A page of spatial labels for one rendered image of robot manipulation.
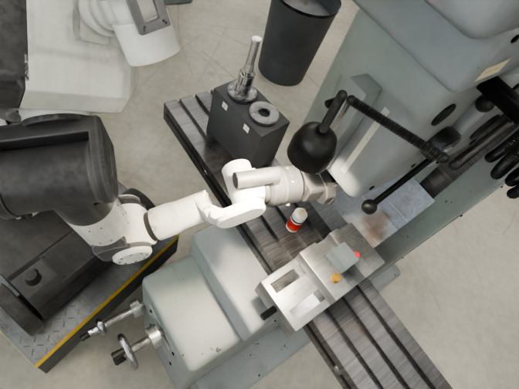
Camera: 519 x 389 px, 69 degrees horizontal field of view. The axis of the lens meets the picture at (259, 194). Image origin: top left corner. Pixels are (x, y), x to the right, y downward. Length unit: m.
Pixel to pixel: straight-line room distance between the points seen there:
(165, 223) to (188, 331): 0.47
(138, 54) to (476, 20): 0.34
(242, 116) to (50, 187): 0.68
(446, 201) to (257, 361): 1.02
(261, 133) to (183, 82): 1.81
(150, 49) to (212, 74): 2.49
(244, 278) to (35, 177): 0.73
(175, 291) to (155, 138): 1.42
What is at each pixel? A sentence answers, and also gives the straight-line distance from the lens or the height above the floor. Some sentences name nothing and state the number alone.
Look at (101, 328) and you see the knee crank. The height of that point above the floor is 0.53.
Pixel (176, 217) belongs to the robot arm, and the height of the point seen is 1.19.
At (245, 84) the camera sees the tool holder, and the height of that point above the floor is 1.17.
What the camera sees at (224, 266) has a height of 0.85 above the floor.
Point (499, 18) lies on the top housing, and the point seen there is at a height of 1.76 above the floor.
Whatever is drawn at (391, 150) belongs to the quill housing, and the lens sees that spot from 0.67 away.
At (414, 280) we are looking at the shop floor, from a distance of 2.50.
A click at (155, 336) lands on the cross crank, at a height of 0.66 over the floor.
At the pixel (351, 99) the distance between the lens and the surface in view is 0.53.
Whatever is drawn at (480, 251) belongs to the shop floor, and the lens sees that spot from 2.93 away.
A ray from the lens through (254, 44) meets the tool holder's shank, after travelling 1.06.
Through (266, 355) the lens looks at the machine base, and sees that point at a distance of 1.78.
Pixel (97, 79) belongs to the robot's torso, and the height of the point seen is 1.52.
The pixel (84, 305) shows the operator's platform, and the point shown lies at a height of 0.40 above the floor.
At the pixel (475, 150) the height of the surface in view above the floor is 1.59.
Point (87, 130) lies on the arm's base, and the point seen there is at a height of 1.47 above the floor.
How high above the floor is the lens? 1.90
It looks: 55 degrees down
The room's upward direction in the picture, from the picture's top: 24 degrees clockwise
